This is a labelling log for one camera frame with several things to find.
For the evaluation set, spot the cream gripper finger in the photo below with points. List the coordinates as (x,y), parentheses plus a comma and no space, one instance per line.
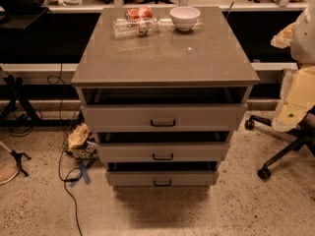
(297,98)

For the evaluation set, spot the grey drawer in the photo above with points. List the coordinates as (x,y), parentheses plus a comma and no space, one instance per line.
(162,174)
(163,146)
(163,118)

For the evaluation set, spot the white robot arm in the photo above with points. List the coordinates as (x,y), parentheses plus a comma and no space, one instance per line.
(300,37)

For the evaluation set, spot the grey drawer cabinet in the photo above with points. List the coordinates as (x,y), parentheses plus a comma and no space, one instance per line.
(204,65)

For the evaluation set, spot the grey top drawer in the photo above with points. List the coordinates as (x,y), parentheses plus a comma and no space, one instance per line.
(163,118)

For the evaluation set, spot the grey bottom drawer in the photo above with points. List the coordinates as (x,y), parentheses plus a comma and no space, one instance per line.
(162,174)

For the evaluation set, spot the black office chair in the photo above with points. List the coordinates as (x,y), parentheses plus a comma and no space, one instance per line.
(263,142)

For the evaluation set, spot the white ceramic bowl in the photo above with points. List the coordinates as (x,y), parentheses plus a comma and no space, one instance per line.
(184,17)

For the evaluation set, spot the red soda can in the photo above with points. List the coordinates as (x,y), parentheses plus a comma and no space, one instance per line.
(143,12)

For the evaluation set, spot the clear plastic bottle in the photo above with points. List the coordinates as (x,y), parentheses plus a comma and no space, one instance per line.
(129,28)

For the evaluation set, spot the black tripod stand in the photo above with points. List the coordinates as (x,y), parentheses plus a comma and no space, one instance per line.
(17,156)

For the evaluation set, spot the black table frame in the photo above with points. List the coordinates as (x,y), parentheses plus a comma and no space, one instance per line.
(18,93)

